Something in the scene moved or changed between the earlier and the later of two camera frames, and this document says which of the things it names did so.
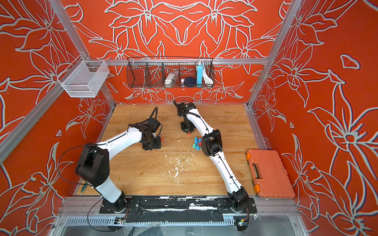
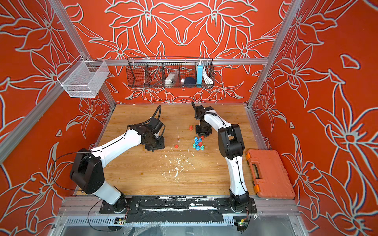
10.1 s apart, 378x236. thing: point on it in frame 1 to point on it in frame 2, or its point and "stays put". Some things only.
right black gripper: x=185 y=130 to x=204 y=134
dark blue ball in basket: x=190 y=82 stays put
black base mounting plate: x=176 y=209 stays put
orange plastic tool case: x=270 y=178 stays put
